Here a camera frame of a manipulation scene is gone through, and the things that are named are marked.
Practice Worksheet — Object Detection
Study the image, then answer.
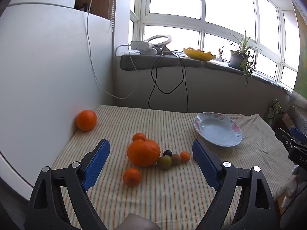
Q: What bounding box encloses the black cable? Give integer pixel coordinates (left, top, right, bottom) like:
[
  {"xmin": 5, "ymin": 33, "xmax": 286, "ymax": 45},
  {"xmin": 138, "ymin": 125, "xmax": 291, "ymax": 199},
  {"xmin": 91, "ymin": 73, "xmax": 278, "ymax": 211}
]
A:
[{"xmin": 148, "ymin": 51, "xmax": 189, "ymax": 113}]

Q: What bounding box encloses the small white figurine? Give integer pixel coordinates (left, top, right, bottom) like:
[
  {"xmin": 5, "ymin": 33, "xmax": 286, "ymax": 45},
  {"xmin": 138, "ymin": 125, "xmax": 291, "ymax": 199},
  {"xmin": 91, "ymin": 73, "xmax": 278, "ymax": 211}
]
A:
[{"xmin": 215, "ymin": 45, "xmax": 226, "ymax": 61}]

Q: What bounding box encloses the white cabinet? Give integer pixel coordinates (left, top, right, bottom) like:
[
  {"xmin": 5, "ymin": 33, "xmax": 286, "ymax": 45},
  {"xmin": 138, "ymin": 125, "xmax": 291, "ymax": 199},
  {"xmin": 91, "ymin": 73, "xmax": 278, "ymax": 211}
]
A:
[{"xmin": 0, "ymin": 2, "xmax": 116, "ymax": 190}]

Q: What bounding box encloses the striped table cloth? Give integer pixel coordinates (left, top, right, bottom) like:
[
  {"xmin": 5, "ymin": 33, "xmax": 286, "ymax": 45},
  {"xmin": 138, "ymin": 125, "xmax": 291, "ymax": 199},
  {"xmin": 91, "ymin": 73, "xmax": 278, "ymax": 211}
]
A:
[{"xmin": 51, "ymin": 105, "xmax": 295, "ymax": 230}]

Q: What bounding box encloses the white framed window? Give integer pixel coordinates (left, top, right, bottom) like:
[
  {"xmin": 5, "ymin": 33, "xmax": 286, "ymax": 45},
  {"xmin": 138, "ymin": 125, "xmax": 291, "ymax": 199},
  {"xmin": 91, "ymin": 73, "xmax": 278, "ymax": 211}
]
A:
[{"xmin": 130, "ymin": 0, "xmax": 300, "ymax": 89}]

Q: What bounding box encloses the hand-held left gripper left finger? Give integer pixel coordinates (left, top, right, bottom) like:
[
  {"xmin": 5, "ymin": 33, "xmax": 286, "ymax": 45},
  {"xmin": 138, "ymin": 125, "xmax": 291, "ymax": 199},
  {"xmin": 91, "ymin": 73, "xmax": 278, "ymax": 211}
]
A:
[{"xmin": 24, "ymin": 138, "xmax": 111, "ymax": 230}]

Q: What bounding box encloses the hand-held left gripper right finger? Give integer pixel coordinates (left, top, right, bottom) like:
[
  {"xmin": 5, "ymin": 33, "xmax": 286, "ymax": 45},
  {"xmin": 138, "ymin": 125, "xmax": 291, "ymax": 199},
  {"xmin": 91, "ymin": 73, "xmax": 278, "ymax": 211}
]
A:
[{"xmin": 192, "ymin": 138, "xmax": 281, "ymax": 230}]

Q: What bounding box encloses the potted spider plant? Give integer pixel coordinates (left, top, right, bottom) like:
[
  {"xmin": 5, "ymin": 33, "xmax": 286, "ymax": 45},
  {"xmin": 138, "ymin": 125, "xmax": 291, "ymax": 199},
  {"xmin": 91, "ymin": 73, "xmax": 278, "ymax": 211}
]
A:
[{"xmin": 221, "ymin": 29, "xmax": 262, "ymax": 87}]

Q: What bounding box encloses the yellow wavy bowl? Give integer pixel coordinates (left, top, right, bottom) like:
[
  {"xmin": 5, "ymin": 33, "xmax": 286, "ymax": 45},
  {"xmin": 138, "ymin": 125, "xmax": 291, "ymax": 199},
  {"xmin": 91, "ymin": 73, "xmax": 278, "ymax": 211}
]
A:
[{"xmin": 183, "ymin": 47, "xmax": 216, "ymax": 61}]

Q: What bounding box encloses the large bumpy mandarin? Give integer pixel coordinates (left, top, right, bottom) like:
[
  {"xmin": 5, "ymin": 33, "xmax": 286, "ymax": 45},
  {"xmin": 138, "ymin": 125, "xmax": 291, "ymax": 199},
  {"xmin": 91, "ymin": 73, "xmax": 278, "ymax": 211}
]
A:
[{"xmin": 127, "ymin": 139, "xmax": 161, "ymax": 167}]

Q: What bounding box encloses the yellow green wall map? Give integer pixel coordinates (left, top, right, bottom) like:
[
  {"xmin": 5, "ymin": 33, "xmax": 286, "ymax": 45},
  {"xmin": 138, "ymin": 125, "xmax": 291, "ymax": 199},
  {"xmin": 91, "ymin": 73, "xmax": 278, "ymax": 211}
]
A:
[{"xmin": 295, "ymin": 5, "xmax": 307, "ymax": 94}]

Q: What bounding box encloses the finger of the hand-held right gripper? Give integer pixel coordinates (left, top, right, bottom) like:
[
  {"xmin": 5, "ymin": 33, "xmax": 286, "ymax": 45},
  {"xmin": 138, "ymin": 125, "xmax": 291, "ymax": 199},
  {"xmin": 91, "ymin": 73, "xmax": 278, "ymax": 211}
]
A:
[
  {"xmin": 290, "ymin": 126, "xmax": 307, "ymax": 144},
  {"xmin": 275, "ymin": 128, "xmax": 299, "ymax": 152}
]

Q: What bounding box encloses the ring light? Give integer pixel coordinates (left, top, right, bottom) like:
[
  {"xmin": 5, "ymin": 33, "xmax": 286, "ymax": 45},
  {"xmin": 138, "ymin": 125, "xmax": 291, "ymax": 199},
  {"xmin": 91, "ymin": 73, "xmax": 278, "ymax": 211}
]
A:
[{"xmin": 145, "ymin": 35, "xmax": 173, "ymax": 47}]

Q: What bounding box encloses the smooth round orange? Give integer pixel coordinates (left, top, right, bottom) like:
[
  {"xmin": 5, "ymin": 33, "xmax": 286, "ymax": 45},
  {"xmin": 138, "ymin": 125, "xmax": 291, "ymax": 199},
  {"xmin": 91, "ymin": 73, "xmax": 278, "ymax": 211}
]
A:
[{"xmin": 76, "ymin": 110, "xmax": 97, "ymax": 132}]

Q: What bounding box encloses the white bead chain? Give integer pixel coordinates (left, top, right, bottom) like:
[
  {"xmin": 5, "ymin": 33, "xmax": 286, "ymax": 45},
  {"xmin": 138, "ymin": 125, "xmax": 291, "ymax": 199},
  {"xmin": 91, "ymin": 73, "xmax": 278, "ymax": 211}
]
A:
[{"xmin": 110, "ymin": 0, "xmax": 119, "ymax": 33}]

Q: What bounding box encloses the white power adapter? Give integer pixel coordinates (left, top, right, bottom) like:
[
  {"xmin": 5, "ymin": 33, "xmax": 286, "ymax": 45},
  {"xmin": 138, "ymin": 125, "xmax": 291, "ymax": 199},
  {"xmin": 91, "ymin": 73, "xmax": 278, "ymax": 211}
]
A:
[{"xmin": 130, "ymin": 41, "xmax": 153, "ymax": 52}]

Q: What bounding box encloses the grey window sill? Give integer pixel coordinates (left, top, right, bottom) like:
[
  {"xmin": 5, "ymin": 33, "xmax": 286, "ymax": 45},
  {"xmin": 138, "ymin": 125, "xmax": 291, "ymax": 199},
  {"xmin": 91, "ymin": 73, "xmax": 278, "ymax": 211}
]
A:
[{"xmin": 120, "ymin": 53, "xmax": 295, "ymax": 94}]

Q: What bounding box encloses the green plum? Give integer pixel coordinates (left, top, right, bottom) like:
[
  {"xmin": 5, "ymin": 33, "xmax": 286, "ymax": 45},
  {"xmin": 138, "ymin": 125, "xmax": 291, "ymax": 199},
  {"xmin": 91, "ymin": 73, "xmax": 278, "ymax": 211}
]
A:
[{"xmin": 157, "ymin": 155, "xmax": 172, "ymax": 170}]

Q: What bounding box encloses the white cable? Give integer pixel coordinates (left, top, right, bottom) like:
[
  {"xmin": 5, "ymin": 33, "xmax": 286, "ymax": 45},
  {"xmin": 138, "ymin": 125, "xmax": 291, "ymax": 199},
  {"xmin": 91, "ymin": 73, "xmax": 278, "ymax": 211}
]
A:
[{"xmin": 86, "ymin": 0, "xmax": 138, "ymax": 100}]

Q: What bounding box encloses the floral white plate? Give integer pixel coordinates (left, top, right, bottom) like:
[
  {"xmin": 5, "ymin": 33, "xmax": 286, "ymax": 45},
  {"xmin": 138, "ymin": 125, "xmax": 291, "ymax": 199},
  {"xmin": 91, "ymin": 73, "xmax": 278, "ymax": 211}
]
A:
[{"xmin": 193, "ymin": 112, "xmax": 243, "ymax": 147}]

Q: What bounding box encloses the patterned white cloth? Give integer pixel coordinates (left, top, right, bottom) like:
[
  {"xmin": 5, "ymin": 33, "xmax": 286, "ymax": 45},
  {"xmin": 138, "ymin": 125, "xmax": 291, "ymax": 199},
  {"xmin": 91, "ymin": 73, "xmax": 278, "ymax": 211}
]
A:
[{"xmin": 286, "ymin": 92, "xmax": 307, "ymax": 130}]

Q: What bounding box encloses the person's right hand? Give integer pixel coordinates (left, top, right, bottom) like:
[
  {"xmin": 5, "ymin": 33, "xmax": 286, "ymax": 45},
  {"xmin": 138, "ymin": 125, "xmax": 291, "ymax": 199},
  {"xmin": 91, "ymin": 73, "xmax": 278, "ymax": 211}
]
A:
[{"xmin": 282, "ymin": 165, "xmax": 307, "ymax": 209}]

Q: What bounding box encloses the brown cardboard box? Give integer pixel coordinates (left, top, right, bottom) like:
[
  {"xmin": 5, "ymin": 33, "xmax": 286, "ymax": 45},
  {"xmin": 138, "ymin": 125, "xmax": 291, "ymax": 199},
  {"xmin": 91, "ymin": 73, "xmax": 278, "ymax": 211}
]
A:
[{"xmin": 281, "ymin": 113, "xmax": 296, "ymax": 130}]

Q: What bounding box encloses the medium mandarin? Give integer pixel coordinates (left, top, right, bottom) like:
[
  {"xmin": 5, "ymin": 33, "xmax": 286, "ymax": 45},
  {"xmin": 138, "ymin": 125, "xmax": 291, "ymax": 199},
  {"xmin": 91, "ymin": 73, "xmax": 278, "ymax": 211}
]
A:
[{"xmin": 123, "ymin": 168, "xmax": 142, "ymax": 187}]

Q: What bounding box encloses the green snack packet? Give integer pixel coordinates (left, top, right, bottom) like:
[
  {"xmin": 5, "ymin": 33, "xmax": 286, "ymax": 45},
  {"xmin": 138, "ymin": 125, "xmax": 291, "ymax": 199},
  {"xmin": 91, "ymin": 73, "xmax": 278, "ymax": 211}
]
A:
[{"xmin": 265, "ymin": 99, "xmax": 285, "ymax": 125}]

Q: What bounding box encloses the black device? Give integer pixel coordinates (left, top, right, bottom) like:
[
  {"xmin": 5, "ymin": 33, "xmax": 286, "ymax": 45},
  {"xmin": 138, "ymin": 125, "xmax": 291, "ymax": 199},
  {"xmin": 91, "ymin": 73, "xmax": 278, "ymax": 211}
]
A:
[{"xmin": 156, "ymin": 46, "xmax": 173, "ymax": 56}]

